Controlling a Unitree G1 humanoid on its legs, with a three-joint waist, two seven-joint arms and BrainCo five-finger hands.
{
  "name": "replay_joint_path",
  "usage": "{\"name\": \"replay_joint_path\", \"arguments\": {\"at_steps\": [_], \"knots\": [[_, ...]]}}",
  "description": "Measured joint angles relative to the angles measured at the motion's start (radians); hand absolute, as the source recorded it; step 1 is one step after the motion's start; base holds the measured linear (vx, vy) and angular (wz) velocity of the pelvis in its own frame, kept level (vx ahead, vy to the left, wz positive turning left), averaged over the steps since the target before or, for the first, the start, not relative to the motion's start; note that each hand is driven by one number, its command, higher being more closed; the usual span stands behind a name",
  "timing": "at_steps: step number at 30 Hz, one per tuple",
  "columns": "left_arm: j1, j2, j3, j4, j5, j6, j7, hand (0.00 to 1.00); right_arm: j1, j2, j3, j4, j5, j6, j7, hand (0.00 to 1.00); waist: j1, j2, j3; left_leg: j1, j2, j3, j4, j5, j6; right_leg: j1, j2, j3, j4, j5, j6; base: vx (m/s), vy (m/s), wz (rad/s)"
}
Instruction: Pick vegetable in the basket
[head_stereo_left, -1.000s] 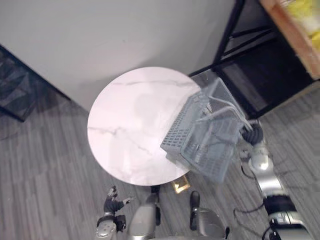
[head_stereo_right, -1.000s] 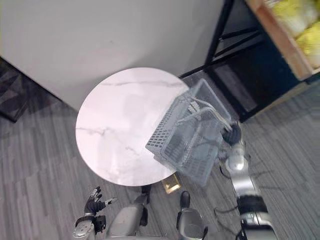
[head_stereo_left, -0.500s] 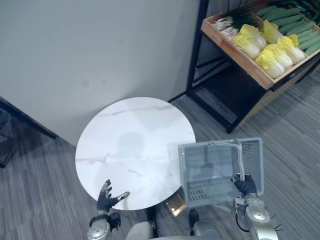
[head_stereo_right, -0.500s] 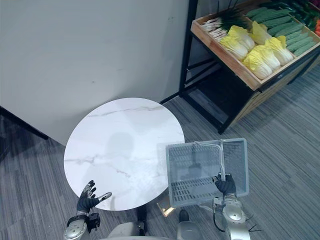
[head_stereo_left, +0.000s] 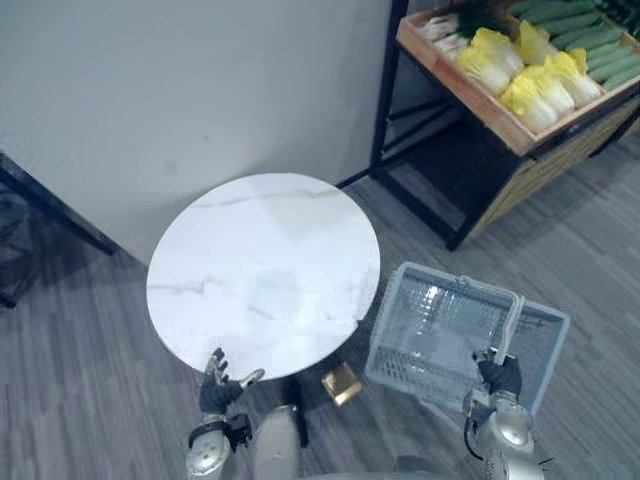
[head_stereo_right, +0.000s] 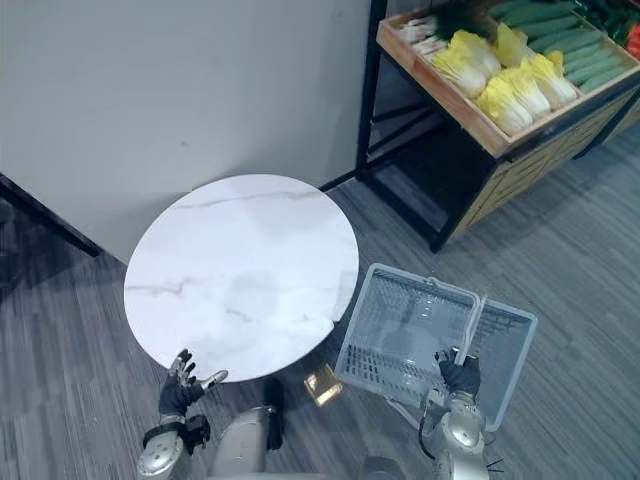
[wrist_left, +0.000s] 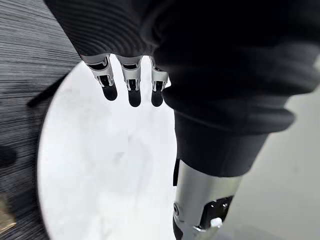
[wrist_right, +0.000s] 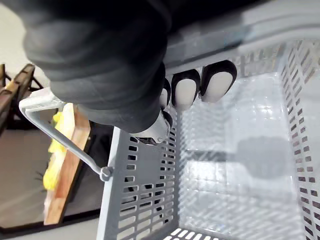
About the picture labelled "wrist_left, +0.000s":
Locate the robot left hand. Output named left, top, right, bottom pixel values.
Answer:
left=43, top=0, right=320, bottom=240

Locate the tan wooden furniture corner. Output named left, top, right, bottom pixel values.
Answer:
left=0, top=193, right=17, bottom=230

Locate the round white marble table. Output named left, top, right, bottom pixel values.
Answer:
left=36, top=53, right=179, bottom=240

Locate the dark grey striped rug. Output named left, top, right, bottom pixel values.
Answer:
left=0, top=0, right=82, bottom=240

